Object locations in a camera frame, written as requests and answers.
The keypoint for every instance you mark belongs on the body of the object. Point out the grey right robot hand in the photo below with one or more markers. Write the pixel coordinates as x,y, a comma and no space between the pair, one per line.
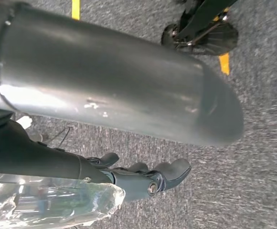
104,79

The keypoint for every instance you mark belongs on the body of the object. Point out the crumpled clear plastic film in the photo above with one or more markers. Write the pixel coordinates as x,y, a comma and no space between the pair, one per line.
93,199

